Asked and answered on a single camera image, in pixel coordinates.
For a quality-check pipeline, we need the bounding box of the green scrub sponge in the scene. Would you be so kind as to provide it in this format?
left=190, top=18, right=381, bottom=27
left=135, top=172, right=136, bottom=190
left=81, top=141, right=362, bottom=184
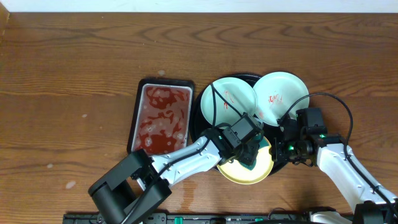
left=239, top=137, right=272, bottom=172

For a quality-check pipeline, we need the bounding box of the pale green plate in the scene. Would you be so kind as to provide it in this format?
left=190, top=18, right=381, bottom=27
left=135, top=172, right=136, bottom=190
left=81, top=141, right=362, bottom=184
left=253, top=72, right=309, bottom=126

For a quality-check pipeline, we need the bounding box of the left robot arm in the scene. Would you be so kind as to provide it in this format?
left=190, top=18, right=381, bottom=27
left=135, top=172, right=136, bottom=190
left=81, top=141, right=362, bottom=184
left=88, top=128, right=264, bottom=223

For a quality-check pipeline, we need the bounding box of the yellow plate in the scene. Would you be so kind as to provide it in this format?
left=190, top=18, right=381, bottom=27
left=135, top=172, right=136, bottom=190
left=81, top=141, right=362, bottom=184
left=217, top=161, right=274, bottom=185

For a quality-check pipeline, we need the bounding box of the light blue plate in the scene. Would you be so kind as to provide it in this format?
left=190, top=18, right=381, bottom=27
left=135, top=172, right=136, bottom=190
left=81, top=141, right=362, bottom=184
left=212, top=77, right=257, bottom=125

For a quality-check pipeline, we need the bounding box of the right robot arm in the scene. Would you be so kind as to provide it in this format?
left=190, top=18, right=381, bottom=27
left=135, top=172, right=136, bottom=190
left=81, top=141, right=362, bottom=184
left=271, top=134, right=397, bottom=223

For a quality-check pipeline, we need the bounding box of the black rectangular wash tray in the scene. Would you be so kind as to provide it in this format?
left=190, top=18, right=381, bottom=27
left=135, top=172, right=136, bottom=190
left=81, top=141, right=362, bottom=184
left=127, top=78, right=194, bottom=155

